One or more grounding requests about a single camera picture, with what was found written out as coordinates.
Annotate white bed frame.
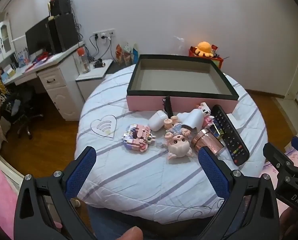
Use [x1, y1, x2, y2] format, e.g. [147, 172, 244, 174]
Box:
[0, 144, 26, 183]

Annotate black office chair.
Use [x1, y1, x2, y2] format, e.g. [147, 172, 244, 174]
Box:
[2, 85, 43, 139]

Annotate white bedside cabinet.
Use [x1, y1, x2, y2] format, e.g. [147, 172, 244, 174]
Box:
[75, 59, 114, 103]

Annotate red printed toy box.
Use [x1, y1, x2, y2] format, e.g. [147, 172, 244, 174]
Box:
[188, 46, 224, 70]

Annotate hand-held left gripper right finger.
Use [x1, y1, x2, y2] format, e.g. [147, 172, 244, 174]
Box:
[198, 146, 280, 240]

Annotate black power cables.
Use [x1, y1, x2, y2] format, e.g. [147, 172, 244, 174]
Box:
[88, 34, 112, 61]

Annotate blue white snack bag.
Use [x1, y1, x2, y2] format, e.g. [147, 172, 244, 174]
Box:
[131, 44, 140, 65]

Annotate white glass door cabinet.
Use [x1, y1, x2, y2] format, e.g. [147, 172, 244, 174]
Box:
[0, 12, 15, 64]

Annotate small blue yellow box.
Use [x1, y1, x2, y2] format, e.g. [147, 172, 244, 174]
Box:
[210, 122, 226, 138]

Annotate orange octopus plush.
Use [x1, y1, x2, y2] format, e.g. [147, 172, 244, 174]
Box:
[195, 42, 213, 57]

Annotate pink storage box dark rim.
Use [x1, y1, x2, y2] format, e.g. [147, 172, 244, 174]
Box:
[126, 54, 239, 112]

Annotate pink pig doll figure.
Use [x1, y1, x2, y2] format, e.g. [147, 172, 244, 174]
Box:
[163, 116, 194, 162]

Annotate clear bottle orange cap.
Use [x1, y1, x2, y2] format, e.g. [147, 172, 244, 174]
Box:
[77, 47, 91, 74]

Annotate white earbuds case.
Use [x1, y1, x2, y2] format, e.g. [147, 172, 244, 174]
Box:
[149, 110, 169, 131]

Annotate white wall socket strip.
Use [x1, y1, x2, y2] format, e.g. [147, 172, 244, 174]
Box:
[93, 29, 115, 39]

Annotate black box on tower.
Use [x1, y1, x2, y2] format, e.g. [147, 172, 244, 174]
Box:
[49, 0, 72, 17]

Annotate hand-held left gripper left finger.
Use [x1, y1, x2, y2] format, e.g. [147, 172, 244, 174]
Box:
[13, 146, 97, 240]

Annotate black bar tool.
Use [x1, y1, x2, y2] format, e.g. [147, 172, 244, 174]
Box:
[163, 96, 174, 119]

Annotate black remote control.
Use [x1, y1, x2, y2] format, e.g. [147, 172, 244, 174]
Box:
[211, 104, 250, 166]

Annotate person's left hand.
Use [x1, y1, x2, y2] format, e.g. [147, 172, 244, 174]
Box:
[120, 226, 144, 240]

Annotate small pink white block figure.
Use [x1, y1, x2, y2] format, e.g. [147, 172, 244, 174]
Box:
[195, 102, 215, 127]

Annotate white elbow-shaped plastic device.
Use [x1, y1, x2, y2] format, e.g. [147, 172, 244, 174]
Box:
[178, 109, 205, 131]

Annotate red snack bag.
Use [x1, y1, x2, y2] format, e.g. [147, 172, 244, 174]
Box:
[115, 44, 126, 67]

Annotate black computer tower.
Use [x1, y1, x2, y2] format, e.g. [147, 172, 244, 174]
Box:
[48, 14, 79, 54]

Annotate red items on desk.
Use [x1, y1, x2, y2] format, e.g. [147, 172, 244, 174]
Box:
[30, 52, 51, 64]

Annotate blue white carton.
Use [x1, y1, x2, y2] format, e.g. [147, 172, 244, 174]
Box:
[17, 50, 30, 66]

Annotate white desk with drawers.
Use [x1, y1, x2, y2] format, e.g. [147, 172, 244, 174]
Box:
[0, 42, 86, 122]

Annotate white striped quilted table cover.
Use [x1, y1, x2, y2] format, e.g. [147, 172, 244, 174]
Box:
[74, 64, 268, 225]

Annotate rose gold metal cup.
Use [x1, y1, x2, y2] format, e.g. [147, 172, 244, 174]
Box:
[191, 127, 224, 156]

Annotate pink building block toy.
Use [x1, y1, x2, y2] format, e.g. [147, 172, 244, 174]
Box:
[121, 124, 156, 152]

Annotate black computer monitor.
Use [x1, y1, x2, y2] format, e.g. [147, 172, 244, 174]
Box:
[25, 20, 52, 56]

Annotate person's right hand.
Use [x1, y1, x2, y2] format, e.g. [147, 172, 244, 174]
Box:
[280, 206, 298, 240]

